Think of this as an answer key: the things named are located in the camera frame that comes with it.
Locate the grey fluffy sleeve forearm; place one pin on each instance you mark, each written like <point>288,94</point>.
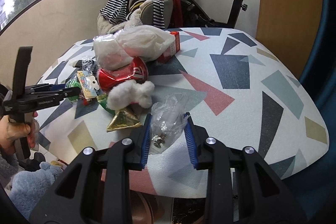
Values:
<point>9,166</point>

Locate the white plastic bag of cotton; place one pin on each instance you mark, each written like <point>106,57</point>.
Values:
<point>114,51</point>

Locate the red cigarette box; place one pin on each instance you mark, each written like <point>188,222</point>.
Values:
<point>173,48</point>

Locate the clear plastic bag with foil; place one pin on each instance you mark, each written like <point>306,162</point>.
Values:
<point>168,120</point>

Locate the green gold tea packet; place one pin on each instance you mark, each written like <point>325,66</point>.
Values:
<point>121,119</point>

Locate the small clear black wrapper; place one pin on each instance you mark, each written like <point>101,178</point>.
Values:
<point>89,65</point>

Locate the brown round trash bin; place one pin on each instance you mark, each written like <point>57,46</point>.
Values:
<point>145,208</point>

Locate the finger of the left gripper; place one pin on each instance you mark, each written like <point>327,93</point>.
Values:
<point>72,94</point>
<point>46,87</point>

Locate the beige fleece garment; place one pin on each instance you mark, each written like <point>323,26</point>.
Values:
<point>105,26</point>

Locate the colourful cartoon snack wrapper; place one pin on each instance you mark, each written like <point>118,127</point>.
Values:
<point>89,84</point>

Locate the geometric patterned tablecloth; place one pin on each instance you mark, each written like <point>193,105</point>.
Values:
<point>236,89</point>

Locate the person's left hand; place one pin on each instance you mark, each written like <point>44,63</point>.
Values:
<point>10,132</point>

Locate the wooden panel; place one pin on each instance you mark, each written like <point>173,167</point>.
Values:
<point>288,29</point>

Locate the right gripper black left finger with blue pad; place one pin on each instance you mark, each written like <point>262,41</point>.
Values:
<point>94,188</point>

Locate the striped black white shirt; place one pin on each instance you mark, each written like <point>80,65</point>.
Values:
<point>119,11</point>

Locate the green round wrapper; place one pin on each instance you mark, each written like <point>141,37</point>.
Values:
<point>73,83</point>

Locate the tan chair with clothes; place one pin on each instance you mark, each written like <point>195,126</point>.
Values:
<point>169,15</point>

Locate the white crumpled tissue wad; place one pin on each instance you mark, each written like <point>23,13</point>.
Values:
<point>130,92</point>

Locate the crushed red soda can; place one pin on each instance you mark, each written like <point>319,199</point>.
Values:
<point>136,70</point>

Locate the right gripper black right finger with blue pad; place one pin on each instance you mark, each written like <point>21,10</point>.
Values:
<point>241,186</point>

